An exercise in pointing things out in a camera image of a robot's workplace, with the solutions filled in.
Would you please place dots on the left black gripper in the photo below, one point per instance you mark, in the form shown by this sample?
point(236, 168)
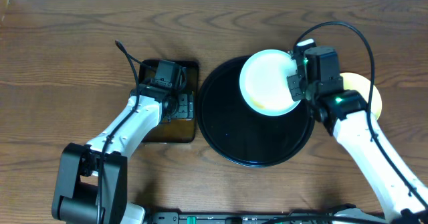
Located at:
point(184, 107)

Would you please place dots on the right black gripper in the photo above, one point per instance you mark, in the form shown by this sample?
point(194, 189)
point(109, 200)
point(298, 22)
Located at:
point(295, 92)

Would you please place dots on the yellow plate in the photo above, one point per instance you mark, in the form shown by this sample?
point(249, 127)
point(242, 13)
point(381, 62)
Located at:
point(353, 81)

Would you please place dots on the light blue plate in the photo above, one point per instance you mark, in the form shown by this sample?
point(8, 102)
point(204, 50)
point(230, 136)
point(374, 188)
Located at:
point(263, 82)

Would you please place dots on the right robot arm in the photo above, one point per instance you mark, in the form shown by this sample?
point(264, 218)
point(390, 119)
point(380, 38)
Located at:
point(403, 197)

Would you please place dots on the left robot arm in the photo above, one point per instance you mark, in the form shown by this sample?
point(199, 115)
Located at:
point(92, 180)

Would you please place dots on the black rectangular water tray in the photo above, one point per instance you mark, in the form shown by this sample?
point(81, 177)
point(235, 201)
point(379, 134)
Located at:
point(179, 130)

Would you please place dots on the black round serving tray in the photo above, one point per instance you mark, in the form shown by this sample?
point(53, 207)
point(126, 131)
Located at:
point(242, 135)

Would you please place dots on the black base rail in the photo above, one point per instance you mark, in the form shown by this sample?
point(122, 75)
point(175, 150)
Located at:
point(197, 218)

